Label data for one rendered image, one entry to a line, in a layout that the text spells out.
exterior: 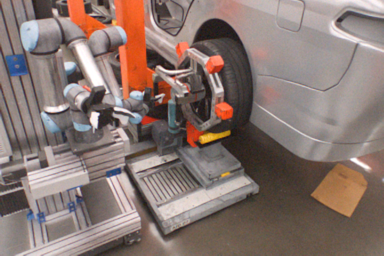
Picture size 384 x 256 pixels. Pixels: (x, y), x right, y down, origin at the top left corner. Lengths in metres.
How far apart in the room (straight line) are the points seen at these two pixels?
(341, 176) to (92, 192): 2.05
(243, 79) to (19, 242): 1.64
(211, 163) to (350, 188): 1.17
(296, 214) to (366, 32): 1.45
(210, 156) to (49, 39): 1.53
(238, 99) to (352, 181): 1.46
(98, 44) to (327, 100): 1.19
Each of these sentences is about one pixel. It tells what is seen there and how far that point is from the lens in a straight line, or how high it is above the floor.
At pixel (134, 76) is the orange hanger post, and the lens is 2.43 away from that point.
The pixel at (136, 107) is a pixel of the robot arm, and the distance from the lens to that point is 1.86.
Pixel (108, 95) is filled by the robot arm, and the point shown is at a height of 1.17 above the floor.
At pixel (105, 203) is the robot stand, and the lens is 2.24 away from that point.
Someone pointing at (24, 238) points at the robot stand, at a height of 0.21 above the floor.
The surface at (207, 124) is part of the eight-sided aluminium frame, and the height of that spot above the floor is 0.70.
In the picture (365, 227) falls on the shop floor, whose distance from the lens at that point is 2.69.
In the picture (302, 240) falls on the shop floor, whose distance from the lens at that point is 2.41.
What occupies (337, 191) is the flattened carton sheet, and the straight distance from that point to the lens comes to 2.86.
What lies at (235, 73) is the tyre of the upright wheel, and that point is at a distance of 1.94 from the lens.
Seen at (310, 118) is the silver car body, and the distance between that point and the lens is 1.68.
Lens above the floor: 1.81
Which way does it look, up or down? 31 degrees down
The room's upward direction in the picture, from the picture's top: 2 degrees clockwise
